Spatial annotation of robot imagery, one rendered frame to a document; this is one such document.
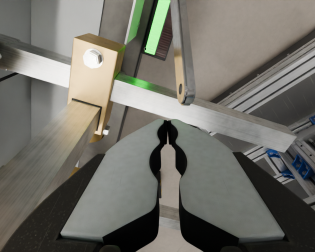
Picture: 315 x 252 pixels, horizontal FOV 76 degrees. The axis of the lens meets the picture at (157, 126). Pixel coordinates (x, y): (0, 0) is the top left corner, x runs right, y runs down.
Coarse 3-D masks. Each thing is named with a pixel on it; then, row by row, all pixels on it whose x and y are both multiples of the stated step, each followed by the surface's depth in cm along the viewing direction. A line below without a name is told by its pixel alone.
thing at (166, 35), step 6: (168, 12) 33; (168, 18) 34; (168, 24) 34; (162, 30) 35; (168, 30) 34; (162, 36) 35; (168, 36) 35; (162, 42) 35; (168, 42) 35; (162, 48) 36; (156, 54) 36; (162, 54) 36
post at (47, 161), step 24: (72, 120) 21; (96, 120) 25; (48, 144) 17; (72, 144) 18; (24, 168) 15; (48, 168) 15; (72, 168) 20; (0, 192) 13; (24, 192) 13; (48, 192) 15; (0, 216) 12; (24, 216) 12; (0, 240) 11
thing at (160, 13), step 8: (160, 0) 32; (168, 0) 32; (160, 8) 33; (160, 16) 33; (152, 24) 34; (160, 24) 34; (152, 32) 35; (160, 32) 35; (152, 40) 35; (152, 48) 36
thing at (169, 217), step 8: (0, 168) 38; (160, 208) 41; (168, 208) 42; (176, 208) 43; (160, 216) 40; (168, 216) 40; (176, 216) 41; (160, 224) 41; (168, 224) 41; (176, 224) 41
